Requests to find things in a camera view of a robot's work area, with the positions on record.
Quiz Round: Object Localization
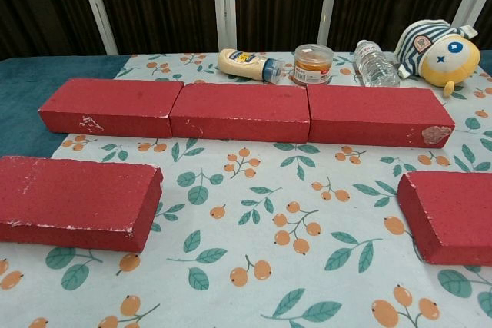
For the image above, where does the white double frame post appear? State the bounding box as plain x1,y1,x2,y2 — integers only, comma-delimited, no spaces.
211,0,238,53

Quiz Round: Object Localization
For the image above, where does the floral orange-berry tablecloth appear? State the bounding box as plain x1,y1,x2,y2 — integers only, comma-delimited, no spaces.
0,51,492,328

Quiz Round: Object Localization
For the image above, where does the white slim frame post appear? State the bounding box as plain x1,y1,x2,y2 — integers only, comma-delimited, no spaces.
317,0,342,53

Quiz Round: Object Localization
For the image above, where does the cream mayonnaise squeeze bottle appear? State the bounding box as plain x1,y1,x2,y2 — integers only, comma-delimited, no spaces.
217,48,286,85

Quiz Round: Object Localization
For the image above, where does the clear plastic water bottle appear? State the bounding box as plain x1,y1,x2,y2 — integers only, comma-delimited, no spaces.
354,38,401,88

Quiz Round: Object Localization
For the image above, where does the clear jar with orange contents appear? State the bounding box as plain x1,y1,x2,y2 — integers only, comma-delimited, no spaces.
294,44,333,85

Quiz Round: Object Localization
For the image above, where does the red block with white-worn edges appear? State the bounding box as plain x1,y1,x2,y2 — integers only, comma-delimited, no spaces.
0,154,164,254

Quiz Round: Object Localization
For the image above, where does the red block with chipped corner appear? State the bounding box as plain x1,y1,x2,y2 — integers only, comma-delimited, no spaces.
307,84,457,149

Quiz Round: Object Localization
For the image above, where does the teal table mat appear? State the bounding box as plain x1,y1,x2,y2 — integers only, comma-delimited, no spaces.
0,55,131,160

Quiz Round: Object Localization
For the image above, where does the dark pleated curtain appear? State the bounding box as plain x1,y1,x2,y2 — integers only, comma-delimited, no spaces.
0,0,492,62

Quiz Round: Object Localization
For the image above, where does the plain red foam block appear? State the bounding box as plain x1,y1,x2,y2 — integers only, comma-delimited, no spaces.
168,82,311,144

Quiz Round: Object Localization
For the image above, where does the red block with scratched side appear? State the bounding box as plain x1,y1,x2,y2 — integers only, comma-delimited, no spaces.
37,77,185,140

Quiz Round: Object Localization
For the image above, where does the yellow plush with striped hat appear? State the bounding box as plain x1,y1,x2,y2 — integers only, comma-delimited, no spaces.
394,18,481,98

